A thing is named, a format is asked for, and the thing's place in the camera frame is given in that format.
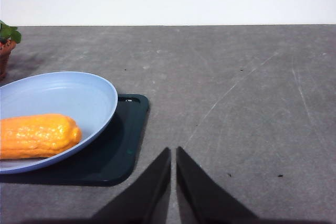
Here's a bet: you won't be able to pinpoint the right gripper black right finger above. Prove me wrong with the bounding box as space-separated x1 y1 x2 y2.
175 146 263 224

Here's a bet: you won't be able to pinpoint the yellow toy corn cob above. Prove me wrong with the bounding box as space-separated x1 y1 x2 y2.
0 113 82 160

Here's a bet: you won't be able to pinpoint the orange toy carrot green leaves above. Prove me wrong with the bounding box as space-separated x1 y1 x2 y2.
0 20 22 45

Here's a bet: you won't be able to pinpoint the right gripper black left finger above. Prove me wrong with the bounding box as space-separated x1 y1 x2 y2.
89 147 172 224

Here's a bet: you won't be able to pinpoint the brown wicker basket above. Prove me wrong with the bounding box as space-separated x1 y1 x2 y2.
0 39 17 80

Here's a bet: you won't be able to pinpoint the blue round plate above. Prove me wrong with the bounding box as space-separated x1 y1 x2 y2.
0 71 119 175

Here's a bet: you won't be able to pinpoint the black flat tray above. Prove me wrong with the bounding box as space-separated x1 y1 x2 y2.
0 93 150 187

